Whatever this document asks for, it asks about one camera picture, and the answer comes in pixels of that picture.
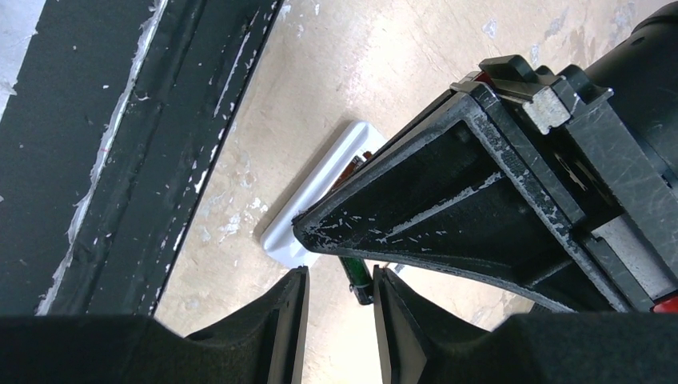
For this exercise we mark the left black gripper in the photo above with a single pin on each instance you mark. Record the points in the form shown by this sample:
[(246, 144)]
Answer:
[(608, 199)]

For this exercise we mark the white remote control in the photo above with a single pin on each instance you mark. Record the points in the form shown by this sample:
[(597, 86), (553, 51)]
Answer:
[(278, 240)]

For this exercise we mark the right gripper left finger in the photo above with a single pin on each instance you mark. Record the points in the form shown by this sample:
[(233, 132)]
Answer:
[(263, 342)]

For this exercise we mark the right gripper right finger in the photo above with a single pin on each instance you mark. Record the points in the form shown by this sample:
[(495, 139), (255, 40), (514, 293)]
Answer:
[(420, 342)]

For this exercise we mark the green black battery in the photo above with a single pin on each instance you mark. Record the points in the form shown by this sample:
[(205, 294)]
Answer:
[(360, 279)]

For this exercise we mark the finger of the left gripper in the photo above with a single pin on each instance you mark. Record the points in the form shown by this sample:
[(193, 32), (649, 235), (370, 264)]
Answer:
[(449, 194)]

